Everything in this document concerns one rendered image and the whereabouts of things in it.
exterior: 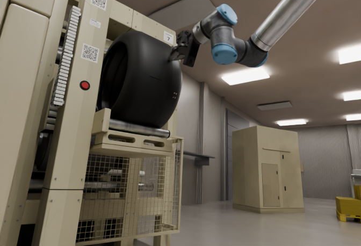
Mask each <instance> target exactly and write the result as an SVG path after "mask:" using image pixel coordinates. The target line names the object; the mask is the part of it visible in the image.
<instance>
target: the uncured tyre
mask: <svg viewBox="0 0 361 246"><path fill-rule="evenodd" d="M170 50H171V46H170V45H168V44H166V43H165V42H163V41H161V40H158V39H156V38H154V37H152V36H150V35H147V34H145V33H143V32H141V31H135V30H132V31H129V32H126V33H124V34H121V35H120V36H118V37H117V38H116V39H115V40H114V42H113V43H112V44H111V45H110V47H109V49H108V50H107V52H106V54H105V56H104V58H103V64H102V71H101V75H100V82H99V89H98V96H97V104H96V110H95V112H98V111H100V110H102V109H104V108H109V109H111V114H110V118H111V119H116V120H121V121H126V122H132V123H135V124H141V125H147V124H152V126H151V127H156V128H162V127H163V126H164V125H165V124H166V123H167V122H168V120H169V119H170V117H171V116H172V114H173V112H174V110H175V108H176V106H177V103H178V100H179V97H180V94H181V89H182V69H181V64H180V61H179V60H177V61H170V60H169V59H168V57H169V54H170ZM150 76H152V77H155V78H158V79H155V78H152V77H150ZM159 79H161V80H159ZM174 91H176V92H178V94H177V98H176V100H174V99H172V96H173V93H174Z"/></svg>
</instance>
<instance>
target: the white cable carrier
mask: <svg viewBox="0 0 361 246"><path fill-rule="evenodd" d="M80 11H81V9H80V8H77V7H75V6H73V7H72V8H71V10H70V14H69V19H68V23H67V30H66V34H65V37H64V44H63V48H62V53H61V59H60V63H59V69H58V72H57V77H56V83H55V85H56V86H55V87H54V88H55V89H54V92H53V99H52V103H51V106H53V107H58V108H59V107H60V106H62V105H63V104H64V101H63V98H64V96H63V95H64V93H65V92H64V91H65V87H66V85H65V84H66V83H67V82H66V81H67V77H68V72H69V71H68V70H69V67H70V61H71V59H72V58H73V55H72V51H73V47H74V45H73V44H74V41H75V35H76V29H77V24H78V20H79V17H80V16H81V13H80Z"/></svg>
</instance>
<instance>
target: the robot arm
mask: <svg viewBox="0 0 361 246"><path fill-rule="evenodd" d="M315 1H316V0H281V1H280V2H279V3H278V5H277V6H276V7H275V8H274V10H273V11H272V12H271V13H270V14H269V15H268V17H267V18H266V19H265V21H263V23H262V24H261V25H260V27H259V28H258V29H257V30H256V31H255V33H254V34H252V35H251V37H250V38H249V39H248V40H247V41H245V40H242V39H239V38H236V37H234V31H233V26H234V25H236V23H237V16H236V14H235V12H234V11H233V9H232V8H231V7H230V6H228V5H227V4H222V5H220V6H219V7H217V8H216V9H215V10H214V11H212V12H211V13H210V14H209V15H207V16H206V17H205V18H204V19H202V20H201V21H200V22H199V23H197V24H196V25H194V26H193V30H191V31H190V32H188V30H187V31H185V30H183V31H181V32H180V33H179V34H178V35H177V36H176V44H177V46H174V45H172V46H171V50H170V54H169V57H168V59H169V60H170V61H177V60H182V59H184V61H183V65H186V66H189V67H193V66H194V63H195V60H196V57H197V53H198V50H199V46H200V45H201V44H207V43H208V42H210V41H211V54H212V58H213V60H214V62H216V63H217V64H221V65H222V64H224V65H228V64H231V63H238V64H242V65H245V66H247V67H251V68H258V67H260V66H262V65H263V64H264V63H265V62H266V59H267V58H268V51H269V50H270V48H271V47H272V46H273V45H274V44H275V43H276V42H277V41H278V40H279V39H280V38H281V37H282V36H283V34H284V33H285V32H286V31H287V30H288V29H289V28H290V27H291V26H292V25H293V24H294V23H295V22H296V21H297V20H298V19H299V17H300V16H301V15H302V14H303V13H304V12H305V11H306V10H307V9H308V8H309V7H310V6H311V5H312V4H313V3H314V2H315Z"/></svg>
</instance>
